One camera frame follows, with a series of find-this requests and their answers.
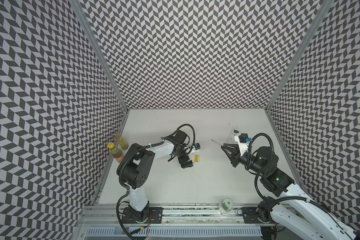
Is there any white air conditioner remote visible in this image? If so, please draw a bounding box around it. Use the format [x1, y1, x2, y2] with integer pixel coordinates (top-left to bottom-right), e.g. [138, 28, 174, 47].
[193, 155, 201, 164]

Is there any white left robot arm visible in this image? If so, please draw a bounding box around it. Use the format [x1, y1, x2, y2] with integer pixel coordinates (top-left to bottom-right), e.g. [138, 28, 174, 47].
[117, 124, 199, 224]

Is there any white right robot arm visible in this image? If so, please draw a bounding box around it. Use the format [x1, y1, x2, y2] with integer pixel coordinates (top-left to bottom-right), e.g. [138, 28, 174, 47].
[221, 133, 360, 240]

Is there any yellow-green drink bottle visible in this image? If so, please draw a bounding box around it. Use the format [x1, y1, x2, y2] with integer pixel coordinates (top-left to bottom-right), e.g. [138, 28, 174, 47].
[115, 133, 129, 150]

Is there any red tea bottle yellow cap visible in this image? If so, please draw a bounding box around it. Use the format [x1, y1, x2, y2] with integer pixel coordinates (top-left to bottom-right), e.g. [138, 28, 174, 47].
[107, 142, 124, 163]

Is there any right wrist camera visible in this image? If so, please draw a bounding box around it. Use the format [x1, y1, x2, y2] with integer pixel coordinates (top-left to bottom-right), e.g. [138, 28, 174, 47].
[234, 134, 252, 156]

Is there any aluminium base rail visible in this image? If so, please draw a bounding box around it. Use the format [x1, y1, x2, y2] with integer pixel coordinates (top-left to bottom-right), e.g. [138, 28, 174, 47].
[77, 204, 276, 227]

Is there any aluminium right corner post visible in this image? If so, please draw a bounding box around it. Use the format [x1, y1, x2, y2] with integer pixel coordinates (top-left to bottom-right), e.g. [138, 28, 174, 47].
[265, 0, 335, 114]

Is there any aluminium corner post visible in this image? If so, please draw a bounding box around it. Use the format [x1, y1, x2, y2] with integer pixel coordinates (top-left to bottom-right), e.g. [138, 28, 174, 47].
[69, 0, 129, 113]
[265, 0, 335, 114]

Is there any aluminium left corner post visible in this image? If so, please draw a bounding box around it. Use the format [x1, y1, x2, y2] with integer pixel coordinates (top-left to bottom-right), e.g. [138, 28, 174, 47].
[69, 0, 129, 113]

